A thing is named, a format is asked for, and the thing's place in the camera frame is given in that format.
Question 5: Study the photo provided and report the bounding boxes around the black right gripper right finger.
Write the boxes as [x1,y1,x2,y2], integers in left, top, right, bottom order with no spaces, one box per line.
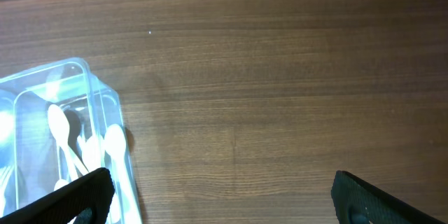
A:
[330,170,443,224]

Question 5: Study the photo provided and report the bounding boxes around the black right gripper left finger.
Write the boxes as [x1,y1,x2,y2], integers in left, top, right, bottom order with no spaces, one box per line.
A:
[1,167,115,224]

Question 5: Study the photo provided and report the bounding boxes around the thin-handled white plastic spoon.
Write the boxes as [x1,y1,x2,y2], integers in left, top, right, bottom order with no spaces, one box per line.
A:
[54,178,69,191]

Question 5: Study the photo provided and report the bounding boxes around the broad white plastic spoon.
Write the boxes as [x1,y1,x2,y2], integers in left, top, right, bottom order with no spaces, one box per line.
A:
[71,136,121,223]

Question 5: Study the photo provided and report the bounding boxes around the cream yellow plastic spoon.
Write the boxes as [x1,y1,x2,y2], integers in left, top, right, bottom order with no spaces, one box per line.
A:
[81,135,103,172]

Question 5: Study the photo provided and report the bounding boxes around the thick-handled white plastic spoon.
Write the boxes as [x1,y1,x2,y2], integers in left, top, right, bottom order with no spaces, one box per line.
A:
[104,124,142,224]

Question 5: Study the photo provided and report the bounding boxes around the slim white plastic spoon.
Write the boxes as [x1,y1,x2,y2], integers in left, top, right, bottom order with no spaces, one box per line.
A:
[48,104,78,181]

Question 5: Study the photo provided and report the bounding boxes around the right clear plastic container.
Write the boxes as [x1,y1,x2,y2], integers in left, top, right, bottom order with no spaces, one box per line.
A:
[1,57,142,223]

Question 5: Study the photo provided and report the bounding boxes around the clear plastic container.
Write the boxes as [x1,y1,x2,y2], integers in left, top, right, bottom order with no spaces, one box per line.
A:
[1,90,16,217]
[1,57,142,223]

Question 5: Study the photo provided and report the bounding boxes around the left clear plastic container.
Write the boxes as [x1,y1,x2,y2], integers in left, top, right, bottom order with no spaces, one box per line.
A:
[1,90,16,217]

